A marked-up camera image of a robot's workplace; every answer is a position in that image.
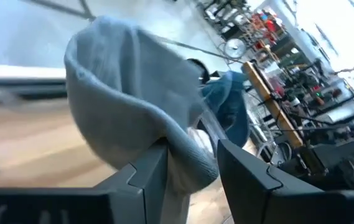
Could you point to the cluttered storage shelf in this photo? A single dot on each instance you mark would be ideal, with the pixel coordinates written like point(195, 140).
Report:
point(257, 25)

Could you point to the round white fan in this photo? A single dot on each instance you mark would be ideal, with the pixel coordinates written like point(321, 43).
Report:
point(235, 48)

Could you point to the wooden workbench top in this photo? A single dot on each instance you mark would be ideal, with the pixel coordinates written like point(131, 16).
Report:
point(267, 96)

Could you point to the grey baseball cap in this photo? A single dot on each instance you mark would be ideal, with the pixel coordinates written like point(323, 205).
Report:
point(127, 93)

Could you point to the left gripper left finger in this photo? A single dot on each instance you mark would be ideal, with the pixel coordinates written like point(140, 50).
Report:
point(71, 205)

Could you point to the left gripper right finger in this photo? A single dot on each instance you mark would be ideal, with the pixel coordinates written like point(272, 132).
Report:
point(273, 199)

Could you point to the dark blue denim hat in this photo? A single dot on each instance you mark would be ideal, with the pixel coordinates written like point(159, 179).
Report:
point(229, 102)

